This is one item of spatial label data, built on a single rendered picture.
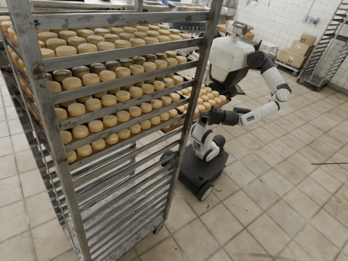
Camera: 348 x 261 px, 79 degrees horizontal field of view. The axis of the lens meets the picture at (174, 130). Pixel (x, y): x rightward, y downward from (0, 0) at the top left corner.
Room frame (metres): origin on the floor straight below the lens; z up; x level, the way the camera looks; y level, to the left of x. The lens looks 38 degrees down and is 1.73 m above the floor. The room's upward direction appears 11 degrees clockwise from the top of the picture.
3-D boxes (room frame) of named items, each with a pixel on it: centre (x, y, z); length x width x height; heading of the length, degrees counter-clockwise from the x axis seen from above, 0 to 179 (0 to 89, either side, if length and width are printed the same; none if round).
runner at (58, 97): (0.66, 0.15, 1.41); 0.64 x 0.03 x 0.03; 141
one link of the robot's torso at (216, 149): (1.61, -0.37, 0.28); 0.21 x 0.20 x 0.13; 141
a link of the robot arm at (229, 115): (1.04, -0.25, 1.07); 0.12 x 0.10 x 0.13; 96
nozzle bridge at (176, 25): (3.14, 0.09, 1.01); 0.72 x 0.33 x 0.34; 124
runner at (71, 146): (0.66, 0.15, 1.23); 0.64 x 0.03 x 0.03; 141
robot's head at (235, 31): (1.50, -0.27, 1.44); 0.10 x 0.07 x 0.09; 51
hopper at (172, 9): (3.14, 0.09, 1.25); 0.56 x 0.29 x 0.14; 124
